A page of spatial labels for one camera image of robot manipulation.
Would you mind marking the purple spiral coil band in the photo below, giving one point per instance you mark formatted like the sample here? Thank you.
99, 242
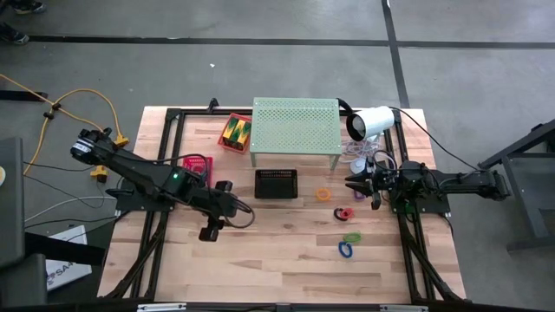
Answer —
359, 197

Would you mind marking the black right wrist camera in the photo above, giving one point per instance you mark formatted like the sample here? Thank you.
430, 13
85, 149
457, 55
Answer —
377, 201

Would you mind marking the person's shoe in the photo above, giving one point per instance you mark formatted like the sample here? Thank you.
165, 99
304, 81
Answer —
28, 6
13, 38

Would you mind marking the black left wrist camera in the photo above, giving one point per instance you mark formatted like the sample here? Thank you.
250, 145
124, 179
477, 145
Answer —
211, 229

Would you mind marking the short black floor bar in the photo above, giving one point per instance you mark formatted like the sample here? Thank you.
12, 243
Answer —
21, 96

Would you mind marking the green spiral coil band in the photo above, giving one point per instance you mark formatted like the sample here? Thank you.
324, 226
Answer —
352, 241

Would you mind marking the wide black bar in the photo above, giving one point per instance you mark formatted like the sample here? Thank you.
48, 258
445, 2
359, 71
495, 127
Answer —
65, 249

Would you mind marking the silver metal bracket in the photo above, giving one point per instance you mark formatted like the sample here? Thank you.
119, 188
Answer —
160, 307
403, 308

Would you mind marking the black aluminium table frame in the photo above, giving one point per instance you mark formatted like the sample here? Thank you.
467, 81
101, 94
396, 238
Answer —
195, 112

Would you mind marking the white printed box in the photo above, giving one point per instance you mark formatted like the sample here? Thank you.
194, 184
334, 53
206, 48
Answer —
65, 277

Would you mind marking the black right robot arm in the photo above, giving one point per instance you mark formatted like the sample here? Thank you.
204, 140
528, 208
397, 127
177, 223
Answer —
459, 184

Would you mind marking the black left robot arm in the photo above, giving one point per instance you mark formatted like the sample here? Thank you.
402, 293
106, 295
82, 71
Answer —
139, 173

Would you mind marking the green perforated metal shelf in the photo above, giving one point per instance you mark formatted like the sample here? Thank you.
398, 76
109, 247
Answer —
295, 125

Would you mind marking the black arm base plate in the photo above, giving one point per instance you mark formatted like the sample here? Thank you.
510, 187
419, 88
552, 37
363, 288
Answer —
126, 203
433, 206

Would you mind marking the blue spiral coil band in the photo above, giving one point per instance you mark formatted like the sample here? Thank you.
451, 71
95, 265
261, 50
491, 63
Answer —
340, 250

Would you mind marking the red spiral coil band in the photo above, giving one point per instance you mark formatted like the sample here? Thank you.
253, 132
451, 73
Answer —
348, 212

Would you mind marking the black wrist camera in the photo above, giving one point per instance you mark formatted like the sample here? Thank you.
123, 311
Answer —
377, 201
211, 229

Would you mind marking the black spiral coil band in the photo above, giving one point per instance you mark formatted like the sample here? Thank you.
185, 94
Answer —
336, 214

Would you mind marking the yellow green crayon box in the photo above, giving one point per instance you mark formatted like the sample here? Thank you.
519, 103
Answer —
237, 134
229, 132
245, 135

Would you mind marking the black plastic basket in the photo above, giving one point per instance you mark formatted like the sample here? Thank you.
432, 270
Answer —
276, 184

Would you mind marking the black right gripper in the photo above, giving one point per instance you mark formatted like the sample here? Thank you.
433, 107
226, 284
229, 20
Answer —
382, 181

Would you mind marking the black metal stand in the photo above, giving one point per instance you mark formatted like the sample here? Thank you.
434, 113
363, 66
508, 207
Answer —
533, 203

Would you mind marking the orange plastic basket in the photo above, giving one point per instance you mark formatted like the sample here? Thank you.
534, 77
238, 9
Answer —
222, 141

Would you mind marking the yellow spiral coil band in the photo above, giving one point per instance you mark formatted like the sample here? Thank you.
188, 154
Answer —
323, 200

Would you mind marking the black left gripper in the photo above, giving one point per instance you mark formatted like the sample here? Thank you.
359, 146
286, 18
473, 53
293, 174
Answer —
217, 201

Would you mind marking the red plastic basket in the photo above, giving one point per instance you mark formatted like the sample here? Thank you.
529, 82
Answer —
197, 164

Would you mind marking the white camera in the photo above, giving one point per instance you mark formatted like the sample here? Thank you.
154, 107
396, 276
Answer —
375, 121

